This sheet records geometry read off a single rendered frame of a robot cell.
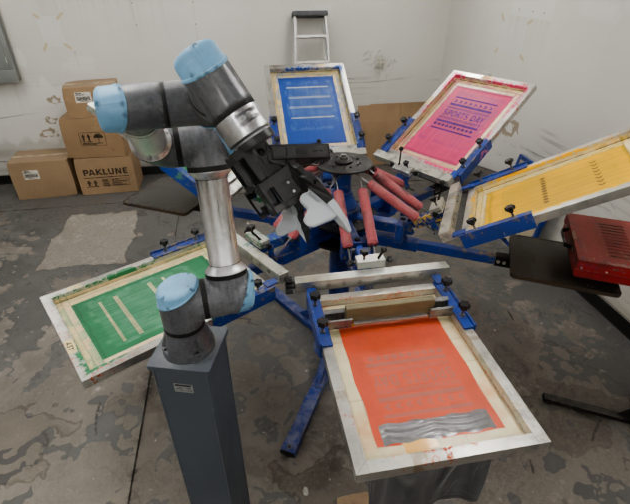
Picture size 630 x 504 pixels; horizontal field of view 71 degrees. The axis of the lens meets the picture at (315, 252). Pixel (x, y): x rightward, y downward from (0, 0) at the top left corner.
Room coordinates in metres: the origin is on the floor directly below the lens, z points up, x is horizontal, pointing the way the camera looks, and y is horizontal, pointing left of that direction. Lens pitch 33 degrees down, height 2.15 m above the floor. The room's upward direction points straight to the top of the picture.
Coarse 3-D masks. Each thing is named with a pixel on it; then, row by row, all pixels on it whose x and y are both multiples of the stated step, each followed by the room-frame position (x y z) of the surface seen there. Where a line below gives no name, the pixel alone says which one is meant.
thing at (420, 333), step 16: (400, 320) 1.34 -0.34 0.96; (416, 320) 1.34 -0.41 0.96; (432, 320) 1.34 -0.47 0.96; (400, 336) 1.25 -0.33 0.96; (416, 336) 1.25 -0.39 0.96; (432, 336) 1.25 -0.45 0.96; (448, 352) 1.17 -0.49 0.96; (464, 368) 1.09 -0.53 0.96; (464, 384) 1.02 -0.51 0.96; (480, 400) 0.95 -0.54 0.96; (432, 416) 0.89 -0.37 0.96; (496, 416) 0.89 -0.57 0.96; (464, 432) 0.83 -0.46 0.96; (480, 432) 0.83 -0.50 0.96
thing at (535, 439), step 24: (384, 288) 1.51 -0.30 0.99; (408, 288) 1.51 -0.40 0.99; (432, 288) 1.51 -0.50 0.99; (336, 360) 1.09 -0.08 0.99; (480, 360) 1.11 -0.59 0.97; (336, 384) 0.99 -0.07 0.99; (504, 384) 0.99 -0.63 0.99; (336, 408) 0.92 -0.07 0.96; (528, 432) 0.82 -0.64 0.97; (360, 456) 0.73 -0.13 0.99; (408, 456) 0.73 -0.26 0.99; (432, 456) 0.73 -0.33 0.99; (456, 456) 0.73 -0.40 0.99; (480, 456) 0.74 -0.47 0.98; (504, 456) 0.75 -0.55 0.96; (360, 480) 0.68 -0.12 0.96
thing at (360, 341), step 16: (352, 336) 1.25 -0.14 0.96; (368, 336) 1.25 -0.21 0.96; (384, 336) 1.25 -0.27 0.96; (352, 352) 1.17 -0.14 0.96; (368, 352) 1.17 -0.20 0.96; (384, 352) 1.17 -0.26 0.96; (352, 368) 1.09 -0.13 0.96; (368, 384) 1.02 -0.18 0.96; (368, 400) 0.95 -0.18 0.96; (368, 416) 0.89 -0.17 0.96; (416, 416) 0.89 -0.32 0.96
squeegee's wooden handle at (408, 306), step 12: (396, 300) 1.34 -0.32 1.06; (408, 300) 1.34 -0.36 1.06; (420, 300) 1.34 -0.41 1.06; (432, 300) 1.34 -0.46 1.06; (348, 312) 1.29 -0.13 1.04; (360, 312) 1.29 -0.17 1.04; (372, 312) 1.30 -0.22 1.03; (384, 312) 1.31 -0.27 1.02; (396, 312) 1.32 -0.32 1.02; (408, 312) 1.33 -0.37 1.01; (420, 312) 1.34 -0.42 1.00
